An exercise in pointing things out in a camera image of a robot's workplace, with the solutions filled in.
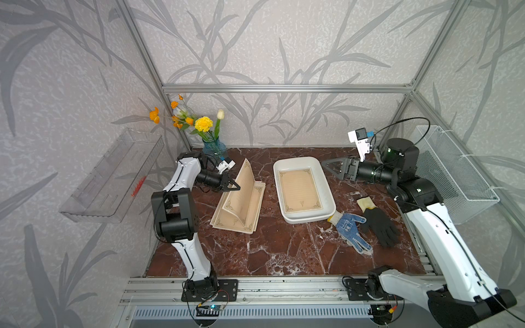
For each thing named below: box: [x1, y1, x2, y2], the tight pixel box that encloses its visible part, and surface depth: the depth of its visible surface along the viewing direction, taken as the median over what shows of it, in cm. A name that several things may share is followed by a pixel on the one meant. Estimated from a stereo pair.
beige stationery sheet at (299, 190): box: [277, 166, 324, 214], surface depth 104 cm
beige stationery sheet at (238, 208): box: [209, 164, 266, 235], surface depth 91 cm
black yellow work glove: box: [356, 196, 401, 248], surface depth 89 cm
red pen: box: [131, 175, 147, 197], surface depth 67 cm
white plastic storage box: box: [273, 156, 337, 225], surface depth 101 cm
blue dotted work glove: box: [327, 210, 373, 254], surface depth 90 cm
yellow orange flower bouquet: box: [149, 94, 225, 142], surface depth 95 cm
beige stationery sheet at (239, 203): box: [222, 157, 256, 227], surface depth 86 cm
